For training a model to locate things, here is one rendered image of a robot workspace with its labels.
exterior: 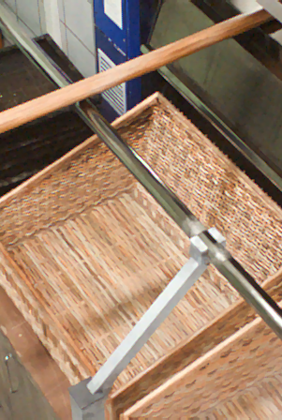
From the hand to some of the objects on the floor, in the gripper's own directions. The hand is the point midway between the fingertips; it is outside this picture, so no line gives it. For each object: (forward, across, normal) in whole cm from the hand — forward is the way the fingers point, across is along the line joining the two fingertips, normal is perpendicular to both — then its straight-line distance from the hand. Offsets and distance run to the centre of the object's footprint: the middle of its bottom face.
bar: (+38, +118, -9) cm, 124 cm away
